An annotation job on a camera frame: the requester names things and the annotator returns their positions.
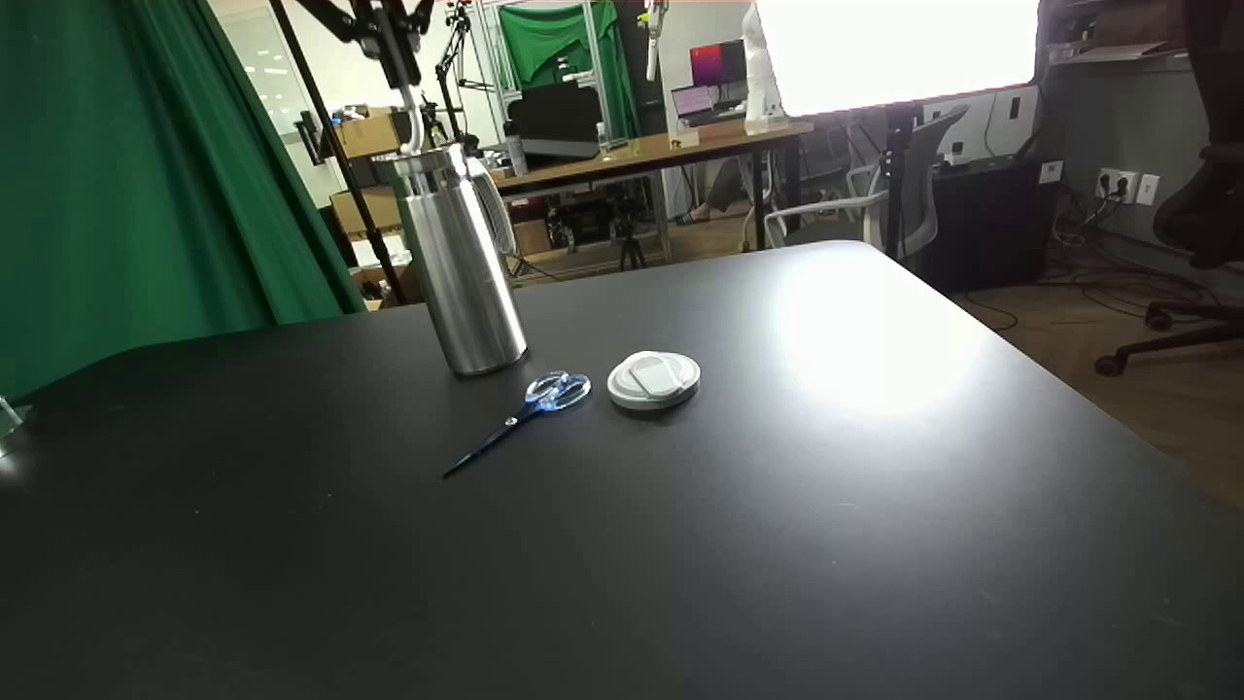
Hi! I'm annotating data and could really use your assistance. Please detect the blue handled scissors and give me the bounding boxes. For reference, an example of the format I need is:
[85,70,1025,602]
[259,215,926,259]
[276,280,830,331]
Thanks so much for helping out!
[447,369,596,473]

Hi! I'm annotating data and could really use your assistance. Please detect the black office chair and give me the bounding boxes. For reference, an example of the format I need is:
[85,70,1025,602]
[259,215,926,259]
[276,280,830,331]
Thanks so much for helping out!
[1097,0,1244,375]

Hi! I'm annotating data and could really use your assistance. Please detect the wooden background desk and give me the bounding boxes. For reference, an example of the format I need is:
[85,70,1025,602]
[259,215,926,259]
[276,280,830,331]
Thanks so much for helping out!
[499,119,814,203]

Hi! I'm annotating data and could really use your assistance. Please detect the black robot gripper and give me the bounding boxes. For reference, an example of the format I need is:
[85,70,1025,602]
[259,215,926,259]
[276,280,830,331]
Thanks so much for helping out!
[298,0,434,89]

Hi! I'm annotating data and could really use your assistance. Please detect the bright studio light panel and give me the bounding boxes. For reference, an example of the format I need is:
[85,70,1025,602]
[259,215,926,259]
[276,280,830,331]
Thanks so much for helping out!
[760,0,1042,115]

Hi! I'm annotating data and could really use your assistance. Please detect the stainless steel flask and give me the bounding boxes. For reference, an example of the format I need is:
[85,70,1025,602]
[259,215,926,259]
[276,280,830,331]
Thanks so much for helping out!
[381,143,528,375]

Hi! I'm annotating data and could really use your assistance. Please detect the computer monitor with pink screen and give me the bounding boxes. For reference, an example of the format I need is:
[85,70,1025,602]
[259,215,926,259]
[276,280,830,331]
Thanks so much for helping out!
[687,38,745,84]

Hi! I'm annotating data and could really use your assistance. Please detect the green screen curtain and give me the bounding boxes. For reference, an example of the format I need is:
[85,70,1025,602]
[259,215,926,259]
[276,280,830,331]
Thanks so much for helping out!
[0,0,361,400]

